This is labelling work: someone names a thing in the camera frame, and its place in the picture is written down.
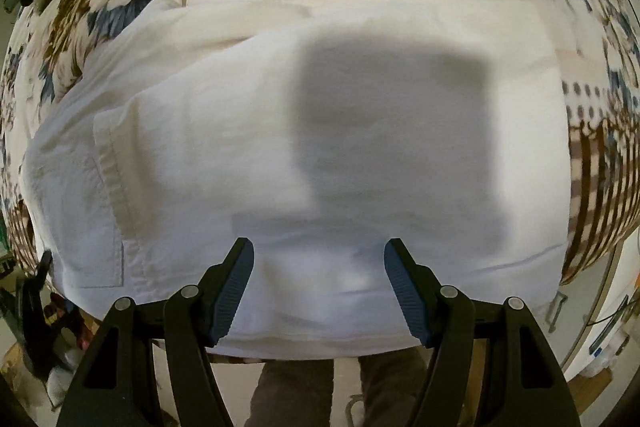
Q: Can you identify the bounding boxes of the white pants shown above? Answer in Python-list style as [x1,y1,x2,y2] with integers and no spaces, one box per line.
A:
[20,0,570,360]

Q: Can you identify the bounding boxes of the person's dark trouser legs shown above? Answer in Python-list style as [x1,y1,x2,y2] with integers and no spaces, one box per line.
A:
[245,348,427,426]

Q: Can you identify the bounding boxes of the brown checkered blanket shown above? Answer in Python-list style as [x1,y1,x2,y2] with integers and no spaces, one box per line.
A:
[561,70,639,285]

